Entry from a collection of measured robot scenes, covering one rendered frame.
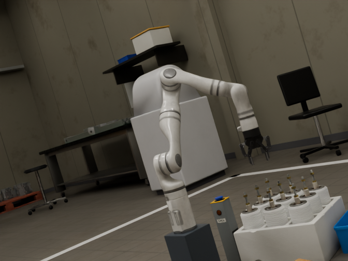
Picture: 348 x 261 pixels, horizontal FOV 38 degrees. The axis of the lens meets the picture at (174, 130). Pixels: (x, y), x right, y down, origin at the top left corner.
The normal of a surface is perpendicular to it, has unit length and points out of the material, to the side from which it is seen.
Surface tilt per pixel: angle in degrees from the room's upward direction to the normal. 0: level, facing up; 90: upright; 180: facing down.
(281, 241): 90
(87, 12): 90
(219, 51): 90
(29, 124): 90
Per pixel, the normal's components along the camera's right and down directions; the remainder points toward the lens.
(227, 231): -0.55, 0.18
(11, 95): 0.61, -0.16
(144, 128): -0.72, 0.23
